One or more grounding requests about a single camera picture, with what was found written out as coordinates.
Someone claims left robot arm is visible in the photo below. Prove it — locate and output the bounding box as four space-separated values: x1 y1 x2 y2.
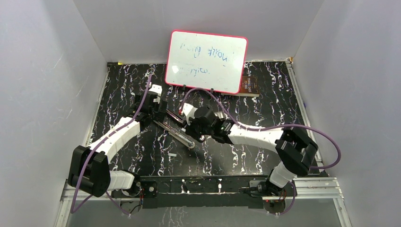
68 91 167 197

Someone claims brown Three Days book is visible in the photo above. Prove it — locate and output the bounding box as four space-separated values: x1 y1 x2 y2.
237 76 260 97

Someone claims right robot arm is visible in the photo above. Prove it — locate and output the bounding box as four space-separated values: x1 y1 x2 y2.
181 104 318 196

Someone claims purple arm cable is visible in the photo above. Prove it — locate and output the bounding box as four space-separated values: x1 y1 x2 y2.
179 87 342 217
69 73 154 217

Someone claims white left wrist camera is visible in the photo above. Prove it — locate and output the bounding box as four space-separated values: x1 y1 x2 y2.
148 84 163 104

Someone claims cardboard staple box tray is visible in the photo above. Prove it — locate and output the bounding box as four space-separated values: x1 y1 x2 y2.
215 111 227 120

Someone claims pink framed whiteboard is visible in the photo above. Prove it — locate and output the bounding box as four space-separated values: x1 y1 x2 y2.
165 30 248 94

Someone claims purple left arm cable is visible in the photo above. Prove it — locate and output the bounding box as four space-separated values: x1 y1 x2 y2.
69 73 154 217

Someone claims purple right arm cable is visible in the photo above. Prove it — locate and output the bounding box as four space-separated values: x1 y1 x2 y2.
179 87 342 217

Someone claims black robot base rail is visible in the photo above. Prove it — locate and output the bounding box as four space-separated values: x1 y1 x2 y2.
113 175 296 210

